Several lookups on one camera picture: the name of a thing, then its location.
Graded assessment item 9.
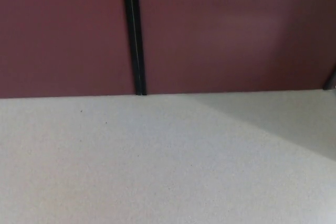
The black door edge strip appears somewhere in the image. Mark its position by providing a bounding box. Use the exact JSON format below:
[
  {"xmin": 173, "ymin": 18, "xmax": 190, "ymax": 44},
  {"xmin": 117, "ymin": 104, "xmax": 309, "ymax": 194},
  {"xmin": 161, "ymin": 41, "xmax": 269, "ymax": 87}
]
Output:
[{"xmin": 121, "ymin": 0, "xmax": 149, "ymax": 97}]

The maroon door with lock plate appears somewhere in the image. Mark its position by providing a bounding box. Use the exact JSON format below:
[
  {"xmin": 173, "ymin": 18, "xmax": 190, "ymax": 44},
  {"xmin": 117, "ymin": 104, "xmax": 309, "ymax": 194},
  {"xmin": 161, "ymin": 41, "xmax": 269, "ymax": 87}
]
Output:
[{"xmin": 138, "ymin": 0, "xmax": 336, "ymax": 96}]

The plain maroon door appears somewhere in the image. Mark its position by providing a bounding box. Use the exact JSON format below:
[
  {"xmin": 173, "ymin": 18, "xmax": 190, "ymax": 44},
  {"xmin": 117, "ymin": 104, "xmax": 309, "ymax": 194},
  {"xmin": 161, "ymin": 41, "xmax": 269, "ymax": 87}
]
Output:
[{"xmin": 0, "ymin": 0, "xmax": 138, "ymax": 100}]

